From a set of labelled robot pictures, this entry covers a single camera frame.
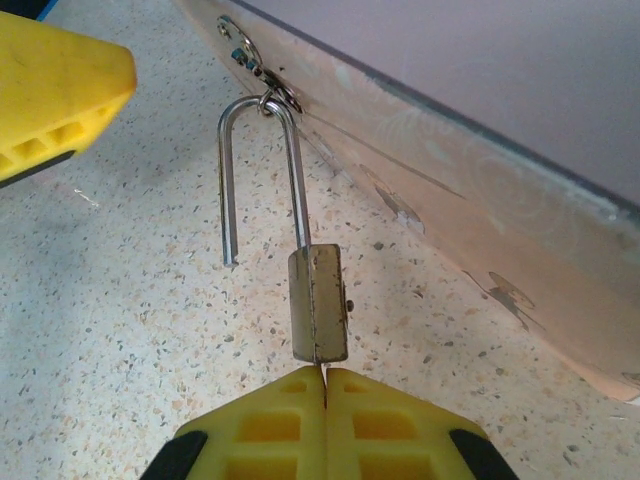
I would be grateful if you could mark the silver metal box hasp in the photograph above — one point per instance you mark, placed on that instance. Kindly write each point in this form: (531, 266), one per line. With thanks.
(245, 47)

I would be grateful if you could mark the brass padlock with long shackle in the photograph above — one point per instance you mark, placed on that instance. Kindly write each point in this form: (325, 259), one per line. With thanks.
(322, 300)

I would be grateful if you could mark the pink wedding cartoon tin box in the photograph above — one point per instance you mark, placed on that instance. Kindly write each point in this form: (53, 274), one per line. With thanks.
(500, 125)

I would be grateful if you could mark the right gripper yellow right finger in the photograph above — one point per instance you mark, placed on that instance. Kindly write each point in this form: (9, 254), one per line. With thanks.
(390, 430)

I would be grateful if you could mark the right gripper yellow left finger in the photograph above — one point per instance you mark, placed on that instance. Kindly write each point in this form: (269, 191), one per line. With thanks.
(270, 430)

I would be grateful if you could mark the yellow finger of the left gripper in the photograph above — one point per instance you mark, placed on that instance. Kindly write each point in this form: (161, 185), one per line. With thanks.
(55, 85)

